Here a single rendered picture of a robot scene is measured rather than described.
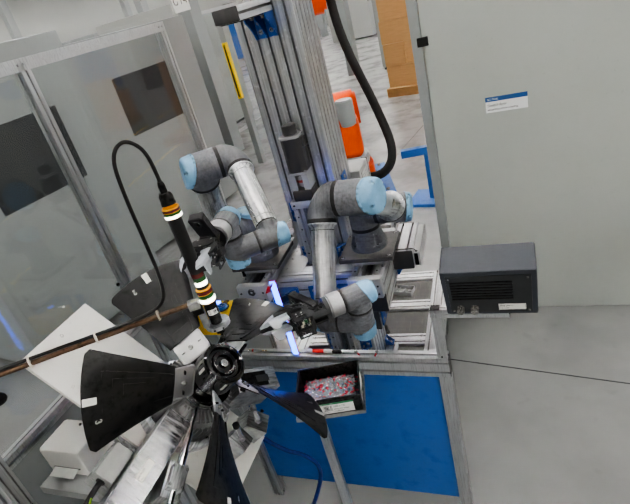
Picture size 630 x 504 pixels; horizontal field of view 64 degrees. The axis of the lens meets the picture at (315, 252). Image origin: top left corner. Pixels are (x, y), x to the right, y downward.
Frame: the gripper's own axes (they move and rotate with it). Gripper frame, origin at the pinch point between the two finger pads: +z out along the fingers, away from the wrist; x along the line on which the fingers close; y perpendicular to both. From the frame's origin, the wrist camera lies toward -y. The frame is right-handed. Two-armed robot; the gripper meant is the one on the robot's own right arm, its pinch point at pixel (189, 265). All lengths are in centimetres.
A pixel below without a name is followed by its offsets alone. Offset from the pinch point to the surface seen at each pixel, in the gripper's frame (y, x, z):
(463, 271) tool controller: 25, -68, -19
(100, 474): 33, 22, 36
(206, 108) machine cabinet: 31, 167, -460
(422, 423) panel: 95, -47, -30
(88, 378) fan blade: 9.5, 17.5, 29.3
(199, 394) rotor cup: 32.8, 5.3, 11.9
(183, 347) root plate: 22.4, 8.9, 4.3
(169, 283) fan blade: 8.7, 12.9, -8.1
